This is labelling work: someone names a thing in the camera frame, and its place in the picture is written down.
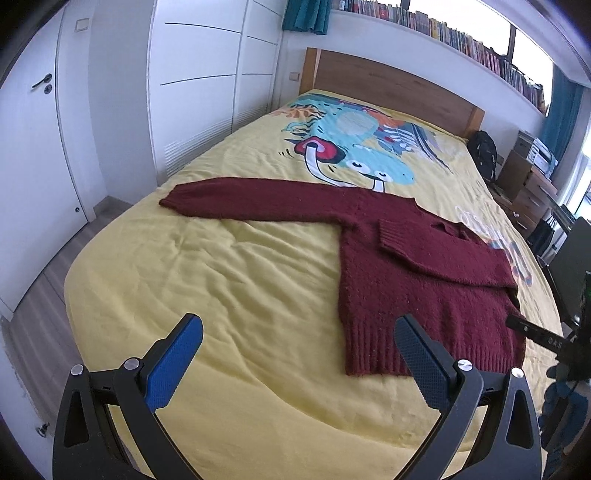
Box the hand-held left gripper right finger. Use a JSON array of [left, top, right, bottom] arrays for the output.
[[394, 314, 542, 480]]

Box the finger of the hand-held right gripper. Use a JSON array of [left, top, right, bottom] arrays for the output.
[[505, 313, 578, 357]]

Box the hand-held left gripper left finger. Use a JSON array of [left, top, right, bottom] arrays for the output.
[[52, 313, 204, 480]]

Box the dark red knit sweater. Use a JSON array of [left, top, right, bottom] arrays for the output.
[[159, 176, 527, 377]]

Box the blue and white soft item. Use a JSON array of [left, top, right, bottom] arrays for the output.
[[541, 364, 585, 467]]

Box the dark office chair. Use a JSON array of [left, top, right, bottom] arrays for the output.
[[549, 216, 591, 326]]

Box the black bag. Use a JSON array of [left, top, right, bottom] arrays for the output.
[[526, 217, 560, 260]]

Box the yellow printed bedspread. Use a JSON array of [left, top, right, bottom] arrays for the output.
[[64, 89, 566, 480]]

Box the wooden drawer cabinet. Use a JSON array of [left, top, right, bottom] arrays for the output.
[[495, 150, 561, 237]]

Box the brown framed window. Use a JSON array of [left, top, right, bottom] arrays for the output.
[[561, 152, 591, 217]]

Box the white printer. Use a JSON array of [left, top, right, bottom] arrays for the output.
[[512, 130, 558, 178]]

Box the black backpack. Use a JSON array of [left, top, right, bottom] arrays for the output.
[[466, 130, 498, 182]]

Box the long teal curtain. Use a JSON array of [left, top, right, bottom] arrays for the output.
[[538, 65, 585, 162]]

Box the white door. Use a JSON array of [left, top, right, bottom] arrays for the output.
[[0, 7, 99, 317]]

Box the white wardrobe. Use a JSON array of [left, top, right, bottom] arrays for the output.
[[147, 0, 283, 186]]

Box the wooden headboard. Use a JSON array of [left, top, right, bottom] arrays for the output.
[[299, 47, 485, 139]]

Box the row of books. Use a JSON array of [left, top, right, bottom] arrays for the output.
[[332, 0, 546, 112]]

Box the wide window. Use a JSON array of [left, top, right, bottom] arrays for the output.
[[402, 0, 555, 63]]

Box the short teal curtain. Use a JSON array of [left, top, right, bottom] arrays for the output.
[[281, 0, 332, 35]]

